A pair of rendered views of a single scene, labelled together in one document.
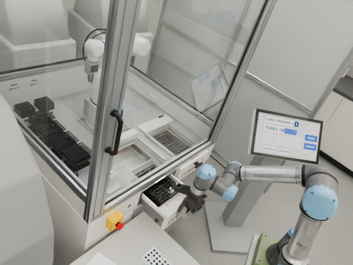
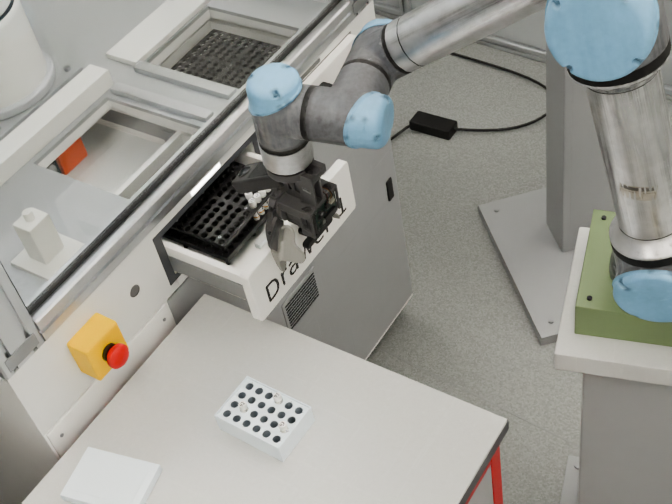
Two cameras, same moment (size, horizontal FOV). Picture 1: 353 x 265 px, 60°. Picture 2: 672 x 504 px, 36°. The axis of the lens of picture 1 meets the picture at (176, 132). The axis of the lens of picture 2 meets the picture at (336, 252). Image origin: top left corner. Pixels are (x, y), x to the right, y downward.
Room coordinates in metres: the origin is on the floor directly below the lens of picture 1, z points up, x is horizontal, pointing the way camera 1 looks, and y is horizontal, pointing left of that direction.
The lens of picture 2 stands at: (-0.07, -0.44, 2.05)
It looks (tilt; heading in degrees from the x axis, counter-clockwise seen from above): 46 degrees down; 11
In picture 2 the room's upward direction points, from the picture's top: 12 degrees counter-clockwise
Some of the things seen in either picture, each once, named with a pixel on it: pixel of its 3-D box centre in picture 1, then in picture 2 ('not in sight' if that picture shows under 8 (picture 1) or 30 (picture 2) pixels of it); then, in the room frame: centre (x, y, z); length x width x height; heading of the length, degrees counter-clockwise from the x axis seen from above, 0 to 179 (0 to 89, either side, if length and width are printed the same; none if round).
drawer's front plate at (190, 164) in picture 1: (192, 165); (317, 100); (1.46, -0.16, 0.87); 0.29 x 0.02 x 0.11; 150
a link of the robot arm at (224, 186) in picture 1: (225, 186); (351, 110); (1.02, -0.28, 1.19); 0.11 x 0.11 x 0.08; 74
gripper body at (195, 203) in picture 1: (195, 198); (299, 189); (1.03, -0.18, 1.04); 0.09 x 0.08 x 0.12; 59
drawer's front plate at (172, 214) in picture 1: (182, 208); (301, 238); (1.09, -0.15, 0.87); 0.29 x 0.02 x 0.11; 150
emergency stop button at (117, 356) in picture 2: (119, 225); (115, 354); (0.87, 0.12, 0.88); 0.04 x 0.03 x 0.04; 150
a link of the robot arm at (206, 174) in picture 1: (205, 177); (280, 108); (1.03, -0.19, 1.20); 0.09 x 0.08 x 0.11; 74
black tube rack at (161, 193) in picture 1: (155, 185); (207, 205); (1.19, 0.02, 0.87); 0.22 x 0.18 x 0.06; 60
